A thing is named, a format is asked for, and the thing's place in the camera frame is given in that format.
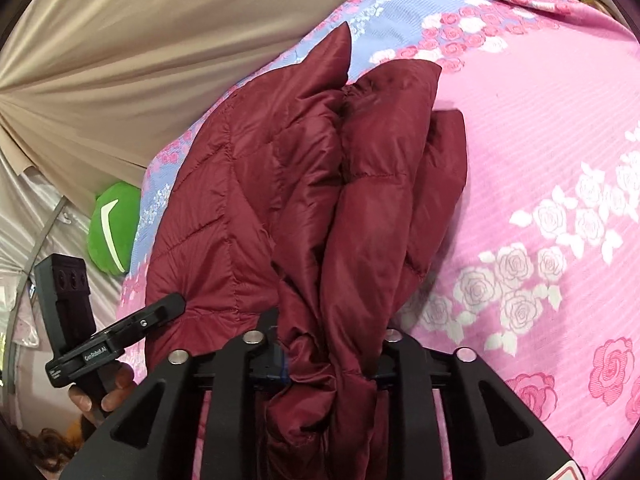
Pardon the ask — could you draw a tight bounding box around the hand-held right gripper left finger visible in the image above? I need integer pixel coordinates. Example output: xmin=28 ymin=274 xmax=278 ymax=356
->
xmin=57 ymin=310 xmax=292 ymax=480

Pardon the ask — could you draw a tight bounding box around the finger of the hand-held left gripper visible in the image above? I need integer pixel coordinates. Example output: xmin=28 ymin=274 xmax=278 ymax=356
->
xmin=116 ymin=293 xmax=187 ymax=341

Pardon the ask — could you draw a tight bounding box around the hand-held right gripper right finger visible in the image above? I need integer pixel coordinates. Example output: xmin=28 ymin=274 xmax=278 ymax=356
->
xmin=372 ymin=329 xmax=591 ymax=480

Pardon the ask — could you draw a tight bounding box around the maroon quilted puffer jacket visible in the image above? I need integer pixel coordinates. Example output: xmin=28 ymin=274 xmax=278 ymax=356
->
xmin=142 ymin=22 xmax=468 ymax=480

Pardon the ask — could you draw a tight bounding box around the person's left hand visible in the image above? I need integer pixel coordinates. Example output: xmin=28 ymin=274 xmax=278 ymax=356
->
xmin=67 ymin=360 xmax=137 ymax=428

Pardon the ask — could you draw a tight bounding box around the green pillow with white stripe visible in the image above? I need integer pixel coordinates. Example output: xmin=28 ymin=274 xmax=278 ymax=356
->
xmin=87 ymin=181 xmax=143 ymax=277

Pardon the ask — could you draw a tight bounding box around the grey curved pole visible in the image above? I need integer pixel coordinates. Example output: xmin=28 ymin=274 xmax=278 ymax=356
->
xmin=7 ymin=194 xmax=71 ymax=361

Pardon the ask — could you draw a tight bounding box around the light grey silky curtain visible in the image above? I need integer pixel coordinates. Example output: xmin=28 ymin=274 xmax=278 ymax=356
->
xmin=0 ymin=125 xmax=126 ymax=426

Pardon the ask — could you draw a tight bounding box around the brown fuzzy object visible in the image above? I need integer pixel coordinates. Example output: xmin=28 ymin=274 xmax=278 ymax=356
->
xmin=17 ymin=425 xmax=88 ymax=473

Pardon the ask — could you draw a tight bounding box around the beige draped curtain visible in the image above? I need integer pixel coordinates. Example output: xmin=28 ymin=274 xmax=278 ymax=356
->
xmin=0 ymin=0 xmax=401 ymax=201

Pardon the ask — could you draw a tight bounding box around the floral pink blue bedsheet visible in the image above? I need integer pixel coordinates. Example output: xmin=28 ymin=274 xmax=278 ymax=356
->
xmin=117 ymin=0 xmax=640 ymax=480

